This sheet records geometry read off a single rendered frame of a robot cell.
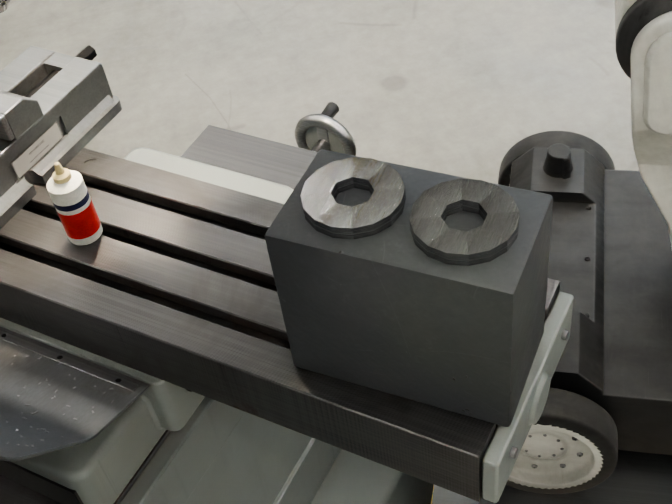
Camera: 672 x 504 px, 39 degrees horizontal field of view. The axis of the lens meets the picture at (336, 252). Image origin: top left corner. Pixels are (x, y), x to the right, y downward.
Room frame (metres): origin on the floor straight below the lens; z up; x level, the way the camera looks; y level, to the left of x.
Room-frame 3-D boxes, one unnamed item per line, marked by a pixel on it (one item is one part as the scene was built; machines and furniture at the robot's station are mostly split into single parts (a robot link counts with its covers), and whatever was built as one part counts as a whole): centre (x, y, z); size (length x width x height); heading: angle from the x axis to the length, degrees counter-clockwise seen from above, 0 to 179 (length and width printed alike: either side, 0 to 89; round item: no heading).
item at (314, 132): (1.26, 0.01, 0.60); 0.16 x 0.12 x 0.12; 146
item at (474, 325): (0.59, -0.07, 1.00); 0.22 x 0.12 x 0.20; 60
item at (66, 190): (0.83, 0.28, 0.96); 0.04 x 0.04 x 0.11
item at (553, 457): (0.71, -0.24, 0.50); 0.20 x 0.05 x 0.20; 73
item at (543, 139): (1.21, -0.40, 0.50); 0.20 x 0.05 x 0.20; 73
